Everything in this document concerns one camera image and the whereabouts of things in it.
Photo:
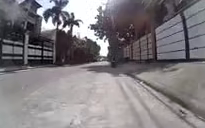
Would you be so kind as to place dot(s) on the dark leafy trees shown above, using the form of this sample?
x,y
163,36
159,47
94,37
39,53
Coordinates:
x,y
107,26

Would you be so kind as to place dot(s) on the grey concrete road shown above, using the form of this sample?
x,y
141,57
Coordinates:
x,y
73,100

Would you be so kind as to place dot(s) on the small palm tree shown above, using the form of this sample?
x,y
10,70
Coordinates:
x,y
71,22

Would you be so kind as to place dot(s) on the tall palm tree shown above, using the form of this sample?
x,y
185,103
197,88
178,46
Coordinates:
x,y
56,13

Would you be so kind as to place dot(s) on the white slatted fence, dark posts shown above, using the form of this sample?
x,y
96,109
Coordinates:
x,y
173,40

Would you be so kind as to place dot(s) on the pale concrete pavement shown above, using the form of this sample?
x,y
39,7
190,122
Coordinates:
x,y
176,83

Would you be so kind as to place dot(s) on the grey multi-storey building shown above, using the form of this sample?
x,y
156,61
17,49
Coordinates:
x,y
31,16

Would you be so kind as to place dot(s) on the white slatted fence with pillars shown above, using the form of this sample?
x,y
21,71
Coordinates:
x,y
13,50

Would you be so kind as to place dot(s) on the narrow grey pavement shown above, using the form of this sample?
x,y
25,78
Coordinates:
x,y
3,69

